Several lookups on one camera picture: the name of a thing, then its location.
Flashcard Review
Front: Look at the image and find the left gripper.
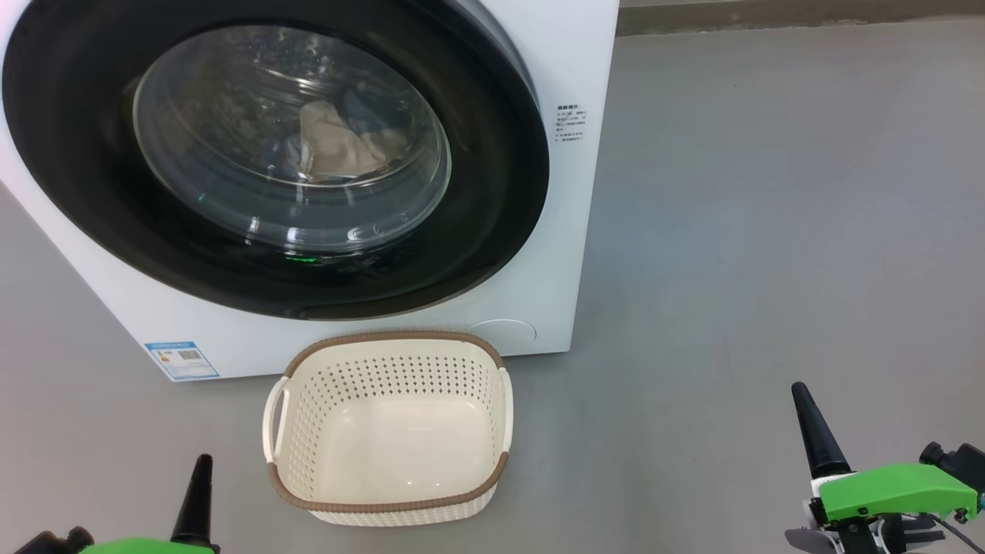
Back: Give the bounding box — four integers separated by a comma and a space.
12, 454, 220, 554

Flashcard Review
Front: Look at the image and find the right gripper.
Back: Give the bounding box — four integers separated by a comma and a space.
791, 382, 985, 526

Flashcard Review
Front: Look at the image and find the black round washer door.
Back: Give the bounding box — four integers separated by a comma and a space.
2, 0, 550, 321

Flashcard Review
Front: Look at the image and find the cream and blue garment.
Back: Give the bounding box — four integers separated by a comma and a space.
296, 88, 409, 183

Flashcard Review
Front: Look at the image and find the white front-load washing machine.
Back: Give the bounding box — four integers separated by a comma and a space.
0, 0, 620, 382

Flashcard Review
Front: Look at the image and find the blue energy label sticker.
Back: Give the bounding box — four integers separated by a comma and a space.
144, 341, 220, 382

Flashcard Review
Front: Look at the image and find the cream perforated laundry basket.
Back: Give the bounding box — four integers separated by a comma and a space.
262, 331, 514, 527

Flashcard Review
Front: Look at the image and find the round filter cover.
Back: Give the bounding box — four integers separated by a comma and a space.
464, 319, 537, 347

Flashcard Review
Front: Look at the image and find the printed text label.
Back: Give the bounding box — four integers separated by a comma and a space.
556, 105, 590, 145

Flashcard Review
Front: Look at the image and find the thin black cable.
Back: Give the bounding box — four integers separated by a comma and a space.
935, 514, 985, 549

